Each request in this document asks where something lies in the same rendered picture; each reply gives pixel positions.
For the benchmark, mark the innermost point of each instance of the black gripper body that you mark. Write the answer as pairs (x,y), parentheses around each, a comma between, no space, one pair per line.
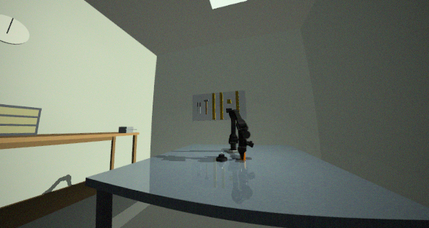
(242,146)

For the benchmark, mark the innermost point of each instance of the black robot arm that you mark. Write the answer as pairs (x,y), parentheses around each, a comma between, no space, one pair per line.
(242,127)

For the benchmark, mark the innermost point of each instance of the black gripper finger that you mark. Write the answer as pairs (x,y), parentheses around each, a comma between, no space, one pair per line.
(241,153)

